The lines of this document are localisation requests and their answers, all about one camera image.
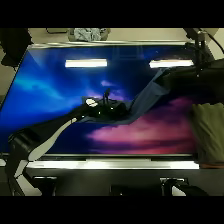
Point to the blue T-shirt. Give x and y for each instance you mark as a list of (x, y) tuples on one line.
[(146, 98)]

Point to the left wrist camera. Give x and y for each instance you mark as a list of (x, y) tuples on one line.
[(106, 96)]

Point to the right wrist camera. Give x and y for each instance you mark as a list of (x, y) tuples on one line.
[(199, 50)]

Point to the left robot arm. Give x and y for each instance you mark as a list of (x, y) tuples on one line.
[(50, 131)]

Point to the olive green garment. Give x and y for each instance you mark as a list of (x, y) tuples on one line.
[(209, 133)]

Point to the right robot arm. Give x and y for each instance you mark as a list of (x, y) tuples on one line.
[(196, 80)]

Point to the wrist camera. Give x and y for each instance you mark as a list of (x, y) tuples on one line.
[(106, 96), (199, 50)]

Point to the silver frame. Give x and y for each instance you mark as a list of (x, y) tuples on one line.
[(116, 164)]

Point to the heap of clothes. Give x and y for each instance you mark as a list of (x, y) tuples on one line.
[(87, 34)]

